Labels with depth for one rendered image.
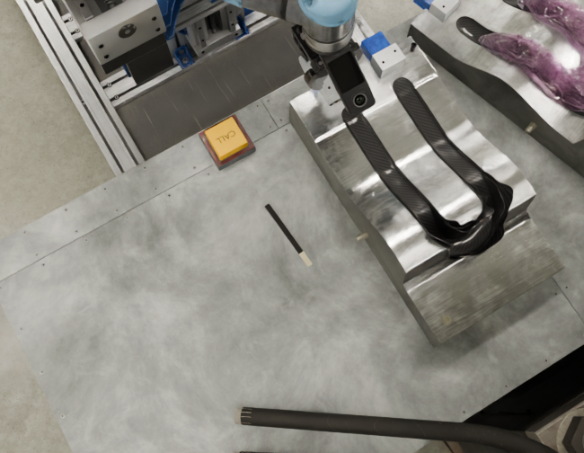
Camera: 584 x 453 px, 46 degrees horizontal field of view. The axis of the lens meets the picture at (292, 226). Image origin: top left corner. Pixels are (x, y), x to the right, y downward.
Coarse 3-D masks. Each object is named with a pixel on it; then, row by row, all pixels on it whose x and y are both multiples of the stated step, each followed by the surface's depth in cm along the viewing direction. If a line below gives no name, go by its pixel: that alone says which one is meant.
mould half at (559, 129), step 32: (480, 0) 134; (576, 0) 129; (416, 32) 134; (448, 32) 132; (544, 32) 128; (448, 64) 134; (480, 64) 128; (512, 64) 126; (576, 64) 127; (512, 96) 127; (544, 96) 126; (544, 128) 127; (576, 128) 125; (576, 160) 128
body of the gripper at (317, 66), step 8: (296, 24) 107; (296, 32) 107; (296, 40) 111; (304, 40) 107; (304, 48) 107; (312, 48) 101; (344, 48) 101; (352, 48) 107; (312, 56) 107; (312, 64) 109; (320, 64) 107; (320, 72) 108
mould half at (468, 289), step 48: (384, 96) 125; (432, 96) 125; (336, 144) 123; (384, 144) 123; (480, 144) 122; (336, 192) 128; (384, 192) 120; (432, 192) 117; (528, 192) 116; (384, 240) 115; (528, 240) 121; (432, 288) 119; (480, 288) 119; (528, 288) 119; (432, 336) 119
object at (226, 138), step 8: (232, 120) 130; (216, 128) 129; (224, 128) 129; (232, 128) 129; (208, 136) 129; (216, 136) 129; (224, 136) 129; (232, 136) 129; (240, 136) 129; (216, 144) 128; (224, 144) 128; (232, 144) 128; (240, 144) 128; (216, 152) 129; (224, 152) 128; (232, 152) 129
